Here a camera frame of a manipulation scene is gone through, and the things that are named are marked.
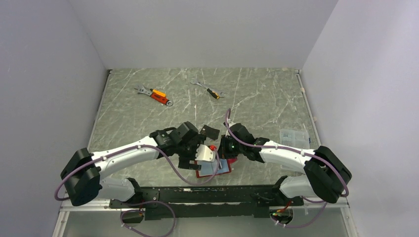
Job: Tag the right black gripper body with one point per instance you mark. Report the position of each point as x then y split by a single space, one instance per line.
230 149

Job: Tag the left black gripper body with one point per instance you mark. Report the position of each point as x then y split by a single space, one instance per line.
187 153

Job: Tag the black VIP card stack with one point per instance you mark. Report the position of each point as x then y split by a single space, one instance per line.
210 132

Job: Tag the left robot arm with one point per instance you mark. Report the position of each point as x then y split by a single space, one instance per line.
87 175

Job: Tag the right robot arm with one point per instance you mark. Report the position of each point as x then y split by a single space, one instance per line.
322 173

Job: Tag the clear plastic parts box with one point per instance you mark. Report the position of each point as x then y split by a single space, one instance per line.
295 138

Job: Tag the orange red adjustable wrench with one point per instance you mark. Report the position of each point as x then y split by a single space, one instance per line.
155 94

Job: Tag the black aluminium base frame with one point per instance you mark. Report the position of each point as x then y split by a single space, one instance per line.
258 201

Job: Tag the black yellow handled wrench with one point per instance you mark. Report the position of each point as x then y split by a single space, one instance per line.
216 94

